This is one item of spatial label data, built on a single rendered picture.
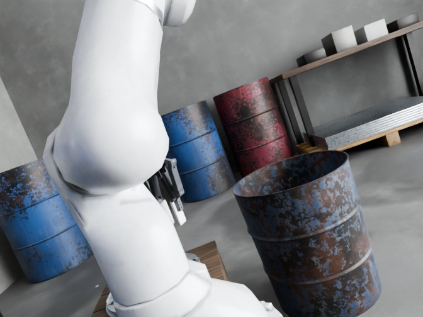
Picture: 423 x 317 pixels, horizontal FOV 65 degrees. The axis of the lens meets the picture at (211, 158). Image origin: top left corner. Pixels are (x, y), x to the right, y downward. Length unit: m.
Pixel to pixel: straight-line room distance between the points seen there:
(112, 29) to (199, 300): 0.36
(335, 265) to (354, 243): 0.09
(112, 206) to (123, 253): 0.07
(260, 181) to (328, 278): 0.47
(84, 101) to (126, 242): 0.17
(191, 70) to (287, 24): 1.15
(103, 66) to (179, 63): 3.39
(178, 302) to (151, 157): 0.20
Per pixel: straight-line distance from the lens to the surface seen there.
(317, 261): 1.13
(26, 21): 4.35
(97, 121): 0.34
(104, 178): 0.35
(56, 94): 4.14
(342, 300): 1.22
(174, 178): 0.84
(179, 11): 0.63
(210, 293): 0.48
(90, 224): 0.46
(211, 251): 1.13
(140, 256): 0.43
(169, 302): 0.45
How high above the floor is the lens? 0.78
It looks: 8 degrees down
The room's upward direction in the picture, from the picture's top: 21 degrees counter-clockwise
